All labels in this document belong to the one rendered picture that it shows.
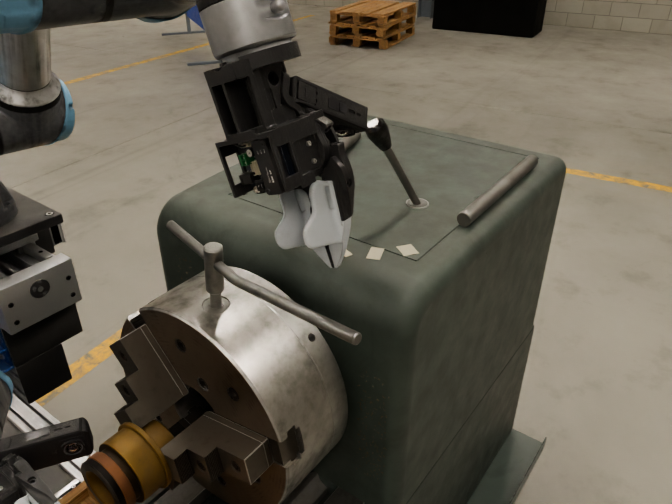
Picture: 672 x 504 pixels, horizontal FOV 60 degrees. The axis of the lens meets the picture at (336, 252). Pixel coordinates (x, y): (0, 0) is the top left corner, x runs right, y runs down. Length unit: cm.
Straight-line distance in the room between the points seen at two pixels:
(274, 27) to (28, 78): 67
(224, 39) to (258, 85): 4
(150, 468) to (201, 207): 39
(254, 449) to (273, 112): 38
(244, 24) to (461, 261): 44
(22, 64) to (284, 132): 67
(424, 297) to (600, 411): 184
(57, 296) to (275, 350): 55
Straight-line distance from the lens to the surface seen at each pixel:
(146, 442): 75
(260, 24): 51
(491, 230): 88
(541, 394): 250
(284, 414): 70
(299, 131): 51
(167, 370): 79
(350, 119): 59
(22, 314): 113
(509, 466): 150
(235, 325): 71
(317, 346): 74
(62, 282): 115
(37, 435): 82
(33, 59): 110
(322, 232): 54
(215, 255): 67
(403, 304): 72
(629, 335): 295
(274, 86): 53
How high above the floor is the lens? 166
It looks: 31 degrees down
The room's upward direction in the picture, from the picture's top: straight up
